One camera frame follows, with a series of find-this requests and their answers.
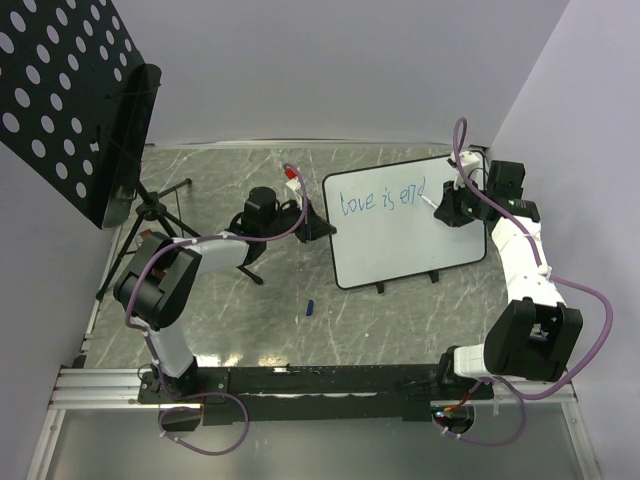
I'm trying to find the brown wooden metronome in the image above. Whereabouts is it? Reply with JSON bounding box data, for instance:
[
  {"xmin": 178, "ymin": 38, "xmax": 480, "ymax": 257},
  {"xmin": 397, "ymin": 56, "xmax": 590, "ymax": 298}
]
[{"xmin": 139, "ymin": 229, "xmax": 166, "ymax": 280}]

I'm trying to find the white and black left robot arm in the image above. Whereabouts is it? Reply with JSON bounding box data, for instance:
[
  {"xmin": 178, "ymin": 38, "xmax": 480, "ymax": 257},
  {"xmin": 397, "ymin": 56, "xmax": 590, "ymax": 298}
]
[{"xmin": 113, "ymin": 187, "xmax": 337, "ymax": 402}]

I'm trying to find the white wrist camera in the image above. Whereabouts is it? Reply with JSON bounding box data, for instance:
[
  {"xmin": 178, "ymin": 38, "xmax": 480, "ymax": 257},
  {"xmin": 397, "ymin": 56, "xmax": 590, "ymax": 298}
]
[
  {"xmin": 448, "ymin": 150, "xmax": 483, "ymax": 190},
  {"xmin": 283, "ymin": 163, "xmax": 308, "ymax": 214}
]

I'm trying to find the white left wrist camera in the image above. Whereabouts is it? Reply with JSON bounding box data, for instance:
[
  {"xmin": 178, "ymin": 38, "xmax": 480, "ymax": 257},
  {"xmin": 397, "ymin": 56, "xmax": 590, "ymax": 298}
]
[{"xmin": 283, "ymin": 163, "xmax": 308, "ymax": 214}]

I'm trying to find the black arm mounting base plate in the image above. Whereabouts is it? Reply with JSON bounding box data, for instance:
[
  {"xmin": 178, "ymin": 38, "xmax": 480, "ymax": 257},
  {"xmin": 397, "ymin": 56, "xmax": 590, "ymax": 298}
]
[{"xmin": 138, "ymin": 364, "xmax": 475, "ymax": 426}]

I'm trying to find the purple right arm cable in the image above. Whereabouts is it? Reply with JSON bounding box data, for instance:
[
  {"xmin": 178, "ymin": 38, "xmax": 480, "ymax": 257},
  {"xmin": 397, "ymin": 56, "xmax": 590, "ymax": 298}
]
[{"xmin": 451, "ymin": 117, "xmax": 614, "ymax": 401}]

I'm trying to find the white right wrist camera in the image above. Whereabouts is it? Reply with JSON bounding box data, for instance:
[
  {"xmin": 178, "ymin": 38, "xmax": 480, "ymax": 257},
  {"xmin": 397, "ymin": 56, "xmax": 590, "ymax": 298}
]
[{"xmin": 448, "ymin": 150, "xmax": 483, "ymax": 190}]

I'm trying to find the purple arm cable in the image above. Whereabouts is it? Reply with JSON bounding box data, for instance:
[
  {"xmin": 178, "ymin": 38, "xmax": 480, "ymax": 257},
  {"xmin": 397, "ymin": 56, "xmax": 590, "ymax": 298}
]
[
  {"xmin": 124, "ymin": 162, "xmax": 309, "ymax": 401},
  {"xmin": 451, "ymin": 117, "xmax": 614, "ymax": 401}
]

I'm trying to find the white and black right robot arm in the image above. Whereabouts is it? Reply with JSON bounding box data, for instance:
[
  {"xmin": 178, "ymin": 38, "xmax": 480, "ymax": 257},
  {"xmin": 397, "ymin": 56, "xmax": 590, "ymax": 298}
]
[{"xmin": 434, "ymin": 151, "xmax": 583, "ymax": 398}]

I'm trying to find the white whiteboard marker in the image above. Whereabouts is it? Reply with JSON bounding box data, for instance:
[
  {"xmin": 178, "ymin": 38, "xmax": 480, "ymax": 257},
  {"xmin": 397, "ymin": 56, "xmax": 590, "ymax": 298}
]
[{"xmin": 421, "ymin": 195, "xmax": 438, "ymax": 209}]

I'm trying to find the black perforated music stand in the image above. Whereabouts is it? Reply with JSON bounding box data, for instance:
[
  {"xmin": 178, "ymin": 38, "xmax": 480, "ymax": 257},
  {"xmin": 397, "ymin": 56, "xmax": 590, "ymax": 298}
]
[{"xmin": 0, "ymin": 0, "xmax": 264, "ymax": 301}]

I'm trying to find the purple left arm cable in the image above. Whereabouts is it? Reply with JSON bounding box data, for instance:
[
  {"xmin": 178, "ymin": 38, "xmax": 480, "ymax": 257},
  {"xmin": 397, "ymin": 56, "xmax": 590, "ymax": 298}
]
[{"xmin": 124, "ymin": 162, "xmax": 309, "ymax": 401}]

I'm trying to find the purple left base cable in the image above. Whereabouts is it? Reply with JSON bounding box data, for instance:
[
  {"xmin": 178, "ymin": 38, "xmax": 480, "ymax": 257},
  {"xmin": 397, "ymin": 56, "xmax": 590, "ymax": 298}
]
[{"xmin": 157, "ymin": 390, "xmax": 250, "ymax": 457}]

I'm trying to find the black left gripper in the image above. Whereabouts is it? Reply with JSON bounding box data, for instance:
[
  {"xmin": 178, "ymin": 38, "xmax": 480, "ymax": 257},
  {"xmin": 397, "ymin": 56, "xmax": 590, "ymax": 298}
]
[{"xmin": 263, "ymin": 196, "xmax": 336, "ymax": 245}]

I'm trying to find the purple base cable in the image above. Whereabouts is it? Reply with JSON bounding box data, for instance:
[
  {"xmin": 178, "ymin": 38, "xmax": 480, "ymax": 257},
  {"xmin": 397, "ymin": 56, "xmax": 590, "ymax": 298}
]
[
  {"xmin": 157, "ymin": 390, "xmax": 250, "ymax": 457},
  {"xmin": 434, "ymin": 377, "xmax": 529, "ymax": 446}
]

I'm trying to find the white whiteboard with black frame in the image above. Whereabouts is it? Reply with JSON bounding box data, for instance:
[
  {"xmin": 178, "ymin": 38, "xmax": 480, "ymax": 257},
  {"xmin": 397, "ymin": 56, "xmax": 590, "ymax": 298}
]
[{"xmin": 322, "ymin": 156, "xmax": 487, "ymax": 289}]

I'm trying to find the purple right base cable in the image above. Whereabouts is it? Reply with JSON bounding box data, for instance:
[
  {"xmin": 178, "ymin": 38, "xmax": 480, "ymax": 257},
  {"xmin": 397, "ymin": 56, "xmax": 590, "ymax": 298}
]
[{"xmin": 434, "ymin": 377, "xmax": 529, "ymax": 446}]

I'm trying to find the aluminium rail frame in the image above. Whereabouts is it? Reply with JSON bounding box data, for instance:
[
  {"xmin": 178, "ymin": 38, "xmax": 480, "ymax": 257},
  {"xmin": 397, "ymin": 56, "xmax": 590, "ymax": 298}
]
[{"xmin": 36, "ymin": 160, "xmax": 599, "ymax": 479}]

